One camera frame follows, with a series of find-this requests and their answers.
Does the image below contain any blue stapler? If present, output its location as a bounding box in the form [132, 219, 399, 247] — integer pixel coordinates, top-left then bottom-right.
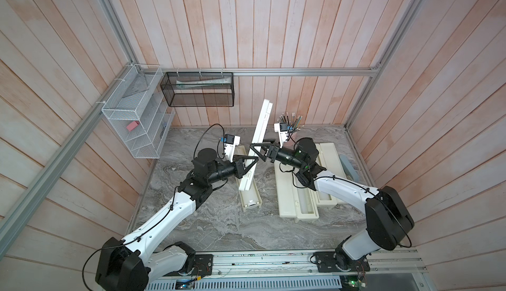
[339, 154, 361, 183]

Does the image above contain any cream dispenser lid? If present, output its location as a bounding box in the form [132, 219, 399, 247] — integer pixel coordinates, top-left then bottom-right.
[274, 162, 296, 218]
[318, 143, 345, 177]

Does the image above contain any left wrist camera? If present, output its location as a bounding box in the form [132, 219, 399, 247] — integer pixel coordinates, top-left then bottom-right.
[223, 134, 241, 162]

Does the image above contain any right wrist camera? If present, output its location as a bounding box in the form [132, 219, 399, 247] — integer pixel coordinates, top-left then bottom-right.
[274, 122, 289, 147]

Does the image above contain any bundle of pencils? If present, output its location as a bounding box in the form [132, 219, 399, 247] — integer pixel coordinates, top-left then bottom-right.
[278, 113, 303, 134]

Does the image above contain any white wire shelf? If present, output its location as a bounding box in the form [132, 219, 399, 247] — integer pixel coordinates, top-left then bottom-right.
[101, 64, 175, 159]

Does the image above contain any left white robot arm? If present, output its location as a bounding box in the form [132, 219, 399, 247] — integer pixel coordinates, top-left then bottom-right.
[95, 148, 259, 290]

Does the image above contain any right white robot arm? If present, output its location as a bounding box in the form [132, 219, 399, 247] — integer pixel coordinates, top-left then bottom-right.
[250, 138, 415, 272]

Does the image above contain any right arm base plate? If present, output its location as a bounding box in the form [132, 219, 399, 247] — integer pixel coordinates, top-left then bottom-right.
[310, 251, 370, 273]

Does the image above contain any pink eraser block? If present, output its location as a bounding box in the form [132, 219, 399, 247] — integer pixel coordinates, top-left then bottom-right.
[126, 121, 140, 132]

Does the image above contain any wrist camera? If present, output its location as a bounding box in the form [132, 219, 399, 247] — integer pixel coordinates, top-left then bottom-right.
[223, 134, 241, 162]
[274, 122, 289, 147]

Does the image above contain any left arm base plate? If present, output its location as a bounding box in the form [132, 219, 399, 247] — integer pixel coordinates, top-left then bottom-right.
[164, 254, 213, 278]

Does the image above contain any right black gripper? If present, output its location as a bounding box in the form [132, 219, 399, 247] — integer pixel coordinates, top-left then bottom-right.
[252, 141, 306, 174]

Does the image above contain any aluminium front rail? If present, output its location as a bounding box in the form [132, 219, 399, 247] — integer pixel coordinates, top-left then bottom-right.
[100, 247, 426, 282]

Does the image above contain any black wire basket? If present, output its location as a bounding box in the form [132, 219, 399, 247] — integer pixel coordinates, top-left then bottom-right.
[160, 71, 235, 107]

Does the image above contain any cream dispenser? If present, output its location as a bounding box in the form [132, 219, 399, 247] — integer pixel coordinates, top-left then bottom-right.
[235, 146, 262, 213]
[293, 188, 319, 223]

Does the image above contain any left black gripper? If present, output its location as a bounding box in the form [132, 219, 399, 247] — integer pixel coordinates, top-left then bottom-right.
[207, 154, 259, 184]

